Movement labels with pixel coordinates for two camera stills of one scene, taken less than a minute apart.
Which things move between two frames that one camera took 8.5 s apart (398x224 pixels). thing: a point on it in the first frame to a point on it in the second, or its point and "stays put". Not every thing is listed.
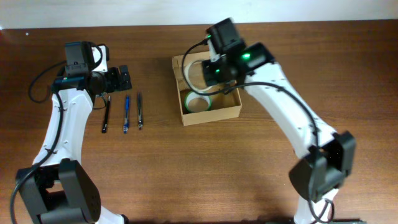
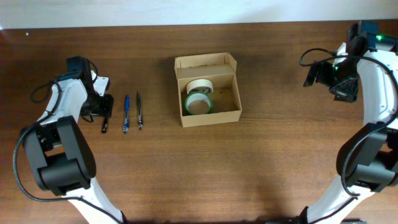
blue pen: [126, 124] stays put
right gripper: [210, 75] to [321, 78]
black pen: [105, 121] stays put
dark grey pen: [139, 111] stays put
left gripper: [123, 78] to [103, 109]
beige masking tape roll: [187, 79] to [199, 83]
